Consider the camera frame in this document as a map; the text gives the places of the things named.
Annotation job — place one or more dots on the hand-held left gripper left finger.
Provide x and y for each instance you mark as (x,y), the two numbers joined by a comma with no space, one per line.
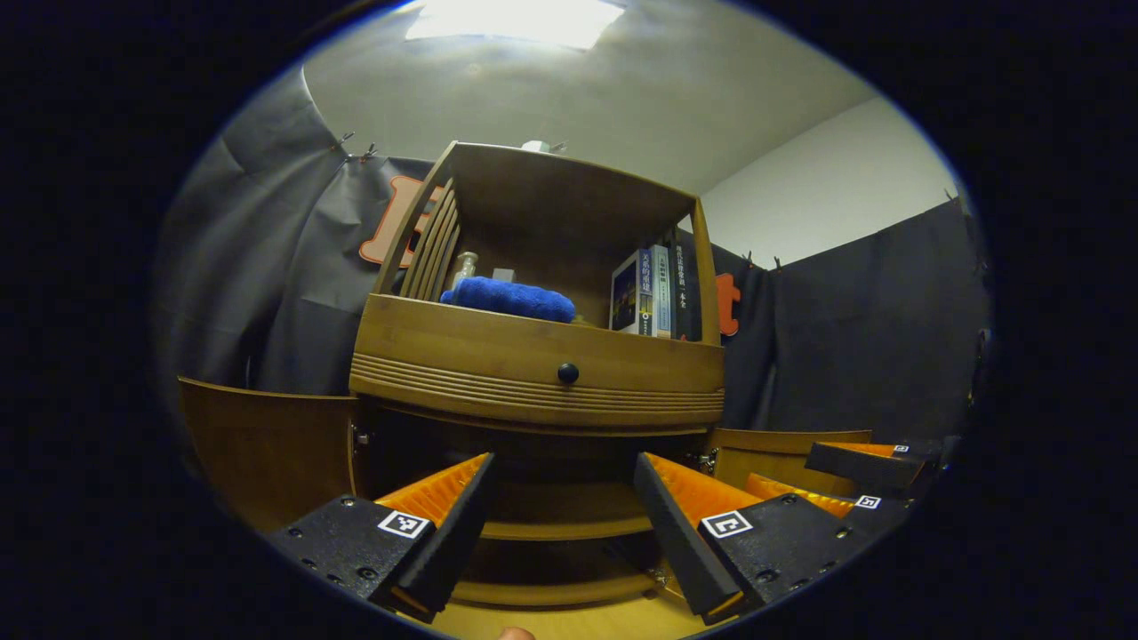
(449,542)

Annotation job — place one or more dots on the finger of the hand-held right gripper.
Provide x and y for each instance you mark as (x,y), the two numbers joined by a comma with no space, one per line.
(800,494)
(867,465)

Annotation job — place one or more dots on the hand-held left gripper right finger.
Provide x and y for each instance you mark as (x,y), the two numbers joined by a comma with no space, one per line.
(680,542)

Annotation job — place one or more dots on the wooden shoe cabinet door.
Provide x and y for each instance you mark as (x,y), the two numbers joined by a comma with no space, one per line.
(267,453)
(765,458)

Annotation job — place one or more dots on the wooden double-door shoe cabinet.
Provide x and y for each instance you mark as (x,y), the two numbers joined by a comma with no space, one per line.
(551,356)

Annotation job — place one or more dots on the metal door hinge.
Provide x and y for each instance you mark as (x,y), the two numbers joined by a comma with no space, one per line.
(361,436)
(657,576)
(706,462)

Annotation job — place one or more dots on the wooden cabinet drawer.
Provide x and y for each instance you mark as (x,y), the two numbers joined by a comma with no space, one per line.
(480,351)

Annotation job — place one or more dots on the wooden inner shelf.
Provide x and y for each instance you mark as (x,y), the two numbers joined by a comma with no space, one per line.
(569,516)

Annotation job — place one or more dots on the round black drawer knob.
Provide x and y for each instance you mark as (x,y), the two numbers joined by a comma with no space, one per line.
(568,373)

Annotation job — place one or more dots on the light grey book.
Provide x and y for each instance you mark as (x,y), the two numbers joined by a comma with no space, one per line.
(661,293)

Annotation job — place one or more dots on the dark blue book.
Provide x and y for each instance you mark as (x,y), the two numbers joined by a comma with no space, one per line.
(627,298)

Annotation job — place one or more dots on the folded blue towel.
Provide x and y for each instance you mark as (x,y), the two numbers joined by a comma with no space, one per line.
(511,299)

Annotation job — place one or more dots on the small grey block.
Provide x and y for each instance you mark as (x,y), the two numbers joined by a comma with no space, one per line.
(503,275)

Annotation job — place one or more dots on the small glass bottle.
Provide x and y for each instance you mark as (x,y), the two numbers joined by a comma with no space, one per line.
(464,267)

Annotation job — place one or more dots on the small white object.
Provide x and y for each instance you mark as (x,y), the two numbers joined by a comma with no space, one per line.
(536,146)

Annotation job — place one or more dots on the ceiling light panel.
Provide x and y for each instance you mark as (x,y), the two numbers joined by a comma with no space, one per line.
(516,20)

